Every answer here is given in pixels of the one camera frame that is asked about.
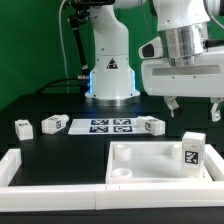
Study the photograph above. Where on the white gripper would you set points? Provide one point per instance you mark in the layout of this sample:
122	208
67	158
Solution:
204	79

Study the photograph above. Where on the white square table top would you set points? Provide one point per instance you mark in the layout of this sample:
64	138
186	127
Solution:
147	162

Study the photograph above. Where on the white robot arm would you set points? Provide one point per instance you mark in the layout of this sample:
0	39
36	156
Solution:
182	61

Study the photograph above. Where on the white U-shaped fence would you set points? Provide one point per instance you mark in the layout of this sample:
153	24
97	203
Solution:
110	196

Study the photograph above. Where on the white sheet with tags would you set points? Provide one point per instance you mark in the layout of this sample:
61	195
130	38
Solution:
105	126

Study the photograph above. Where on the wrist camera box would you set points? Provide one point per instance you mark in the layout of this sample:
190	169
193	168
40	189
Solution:
151	50

